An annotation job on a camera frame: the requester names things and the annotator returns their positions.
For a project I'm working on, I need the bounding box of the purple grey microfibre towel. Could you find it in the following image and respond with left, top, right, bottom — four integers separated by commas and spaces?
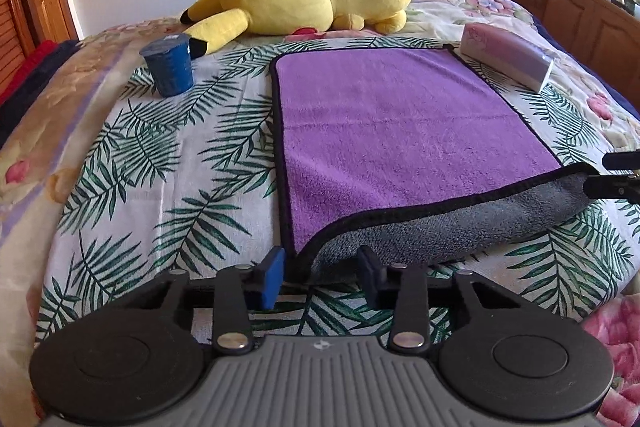
270, 48, 594, 283

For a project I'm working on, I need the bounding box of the palm leaf print cloth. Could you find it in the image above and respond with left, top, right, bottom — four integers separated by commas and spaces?
36, 35, 639, 338

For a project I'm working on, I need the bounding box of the wooden sideboard cabinet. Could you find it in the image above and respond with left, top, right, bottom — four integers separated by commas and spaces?
512, 0, 639, 107

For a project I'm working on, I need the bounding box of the pink tissue pack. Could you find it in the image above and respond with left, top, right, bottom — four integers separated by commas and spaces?
460, 23, 554, 93

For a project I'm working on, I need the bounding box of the blue plastic cup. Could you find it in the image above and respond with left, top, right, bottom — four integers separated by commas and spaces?
139, 34, 193, 98

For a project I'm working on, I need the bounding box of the floral bed quilt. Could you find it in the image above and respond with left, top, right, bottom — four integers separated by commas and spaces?
1, 0, 639, 426

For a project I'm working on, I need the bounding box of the dark navy blanket edge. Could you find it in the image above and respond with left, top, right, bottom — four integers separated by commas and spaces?
0, 39, 79, 144

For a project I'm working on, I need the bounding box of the red blanket edge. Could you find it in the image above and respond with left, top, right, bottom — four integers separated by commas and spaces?
0, 40, 58, 105

